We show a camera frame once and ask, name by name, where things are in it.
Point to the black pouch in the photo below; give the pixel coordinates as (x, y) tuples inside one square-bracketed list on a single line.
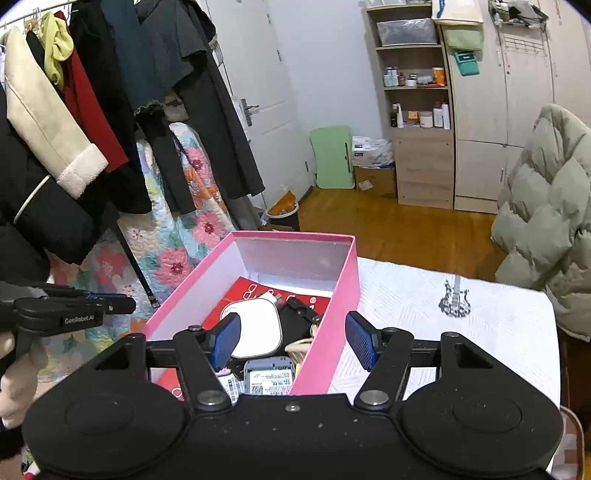
[(295, 328)]

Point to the rounded square compact case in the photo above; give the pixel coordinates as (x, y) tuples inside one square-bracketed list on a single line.
[(258, 328)]

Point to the clear plastic storage bin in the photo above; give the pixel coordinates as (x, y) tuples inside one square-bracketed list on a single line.
[(406, 32)]

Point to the white door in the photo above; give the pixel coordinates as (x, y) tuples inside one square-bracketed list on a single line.
[(277, 69)]

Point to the pale green hanging bag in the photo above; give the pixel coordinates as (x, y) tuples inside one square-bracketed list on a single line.
[(463, 39)]

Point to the teal hanging organizer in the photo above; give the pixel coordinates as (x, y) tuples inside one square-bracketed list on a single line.
[(465, 63)]

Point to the white tote bag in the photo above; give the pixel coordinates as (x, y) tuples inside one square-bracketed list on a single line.
[(457, 10)]

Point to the yellow-green garment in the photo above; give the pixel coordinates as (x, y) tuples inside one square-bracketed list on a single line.
[(55, 46)]

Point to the cream coat with fleece cuff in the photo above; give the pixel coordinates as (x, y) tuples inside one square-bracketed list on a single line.
[(41, 115)]

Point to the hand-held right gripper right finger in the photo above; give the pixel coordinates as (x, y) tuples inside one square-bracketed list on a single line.
[(362, 339)]

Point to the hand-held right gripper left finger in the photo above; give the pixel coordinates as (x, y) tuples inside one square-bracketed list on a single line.
[(226, 339)]

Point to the wooden shelf cabinet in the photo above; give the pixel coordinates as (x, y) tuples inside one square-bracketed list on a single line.
[(422, 166)]

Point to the red garment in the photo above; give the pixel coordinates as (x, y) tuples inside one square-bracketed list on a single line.
[(87, 106)]

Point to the pink cardboard box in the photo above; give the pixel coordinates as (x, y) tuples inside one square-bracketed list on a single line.
[(341, 300)]

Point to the black coat with white piping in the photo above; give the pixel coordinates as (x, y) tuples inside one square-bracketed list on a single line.
[(41, 217)]

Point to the dark grey long coat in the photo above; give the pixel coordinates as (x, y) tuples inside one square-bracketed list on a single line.
[(217, 115)]

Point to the white bottle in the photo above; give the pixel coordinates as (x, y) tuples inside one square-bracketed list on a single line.
[(445, 116)]

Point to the white tissue pack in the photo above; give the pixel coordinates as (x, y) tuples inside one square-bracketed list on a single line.
[(371, 151)]

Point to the person's left hand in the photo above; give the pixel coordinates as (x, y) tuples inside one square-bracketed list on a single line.
[(23, 383)]

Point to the dark bottle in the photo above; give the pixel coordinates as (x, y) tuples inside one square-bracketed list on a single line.
[(396, 117)]

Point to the green puffer jacket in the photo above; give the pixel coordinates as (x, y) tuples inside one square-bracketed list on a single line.
[(545, 207)]

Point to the dark teal garment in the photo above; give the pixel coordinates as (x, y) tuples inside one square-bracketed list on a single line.
[(134, 55)]

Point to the green folding board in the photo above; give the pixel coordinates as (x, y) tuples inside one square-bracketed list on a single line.
[(332, 157)]

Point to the orange jar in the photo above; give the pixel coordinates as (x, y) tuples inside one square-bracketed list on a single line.
[(438, 76)]

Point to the white patterned tablecloth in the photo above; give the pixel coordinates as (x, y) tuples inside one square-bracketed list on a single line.
[(485, 332)]

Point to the red printed paper sheet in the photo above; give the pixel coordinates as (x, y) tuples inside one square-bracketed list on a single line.
[(240, 288)]

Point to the cream hair claw clip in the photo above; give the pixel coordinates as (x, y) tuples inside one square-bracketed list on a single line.
[(301, 346)]

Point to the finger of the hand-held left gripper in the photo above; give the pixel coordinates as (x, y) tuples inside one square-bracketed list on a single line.
[(69, 291), (117, 305)]

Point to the light wooden wardrobe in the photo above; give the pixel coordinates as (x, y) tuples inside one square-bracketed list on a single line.
[(503, 115)]

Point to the trash bin with orange bag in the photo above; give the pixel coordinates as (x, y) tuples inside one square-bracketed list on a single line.
[(282, 212)]

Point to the black hanging coat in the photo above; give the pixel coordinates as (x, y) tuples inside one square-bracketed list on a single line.
[(111, 129)]

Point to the white cream jar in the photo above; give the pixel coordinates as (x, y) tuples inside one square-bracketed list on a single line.
[(425, 120)]

